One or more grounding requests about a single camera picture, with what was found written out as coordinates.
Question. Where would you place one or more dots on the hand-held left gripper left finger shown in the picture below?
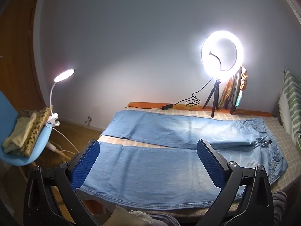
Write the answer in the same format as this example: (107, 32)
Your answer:
(85, 167)

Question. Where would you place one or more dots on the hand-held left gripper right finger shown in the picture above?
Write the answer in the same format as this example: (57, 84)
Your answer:
(210, 164)

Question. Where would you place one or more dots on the blue denim pants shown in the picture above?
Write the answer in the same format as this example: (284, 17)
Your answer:
(145, 169)

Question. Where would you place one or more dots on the blue chair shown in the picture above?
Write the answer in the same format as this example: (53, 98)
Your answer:
(35, 150)

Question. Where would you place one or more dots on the leopard print cloth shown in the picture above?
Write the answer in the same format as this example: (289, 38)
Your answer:
(35, 131)

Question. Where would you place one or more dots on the black tripod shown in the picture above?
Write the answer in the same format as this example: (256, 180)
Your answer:
(213, 98)

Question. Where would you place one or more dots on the white fluffy cloth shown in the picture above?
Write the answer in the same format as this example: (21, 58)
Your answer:
(141, 216)

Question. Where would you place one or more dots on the beige folded cloth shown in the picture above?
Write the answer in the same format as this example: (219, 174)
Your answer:
(18, 134)

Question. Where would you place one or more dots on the patterned fabric bundle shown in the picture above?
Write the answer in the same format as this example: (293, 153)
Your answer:
(227, 91)

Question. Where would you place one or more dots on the orange bed sheet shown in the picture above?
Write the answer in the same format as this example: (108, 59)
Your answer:
(145, 104)

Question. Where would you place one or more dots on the white clip desk lamp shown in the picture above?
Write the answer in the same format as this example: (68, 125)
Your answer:
(64, 74)

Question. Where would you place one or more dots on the green striped pillow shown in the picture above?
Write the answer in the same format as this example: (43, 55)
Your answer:
(291, 98)

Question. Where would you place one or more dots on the wooden door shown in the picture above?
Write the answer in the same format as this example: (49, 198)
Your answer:
(16, 51)

